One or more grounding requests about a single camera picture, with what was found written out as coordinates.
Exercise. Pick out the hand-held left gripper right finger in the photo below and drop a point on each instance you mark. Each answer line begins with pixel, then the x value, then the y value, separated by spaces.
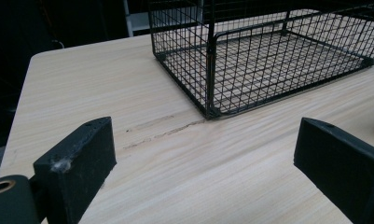
pixel 343 161

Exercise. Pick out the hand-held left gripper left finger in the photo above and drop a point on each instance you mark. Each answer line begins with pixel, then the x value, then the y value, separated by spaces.
pixel 76 168

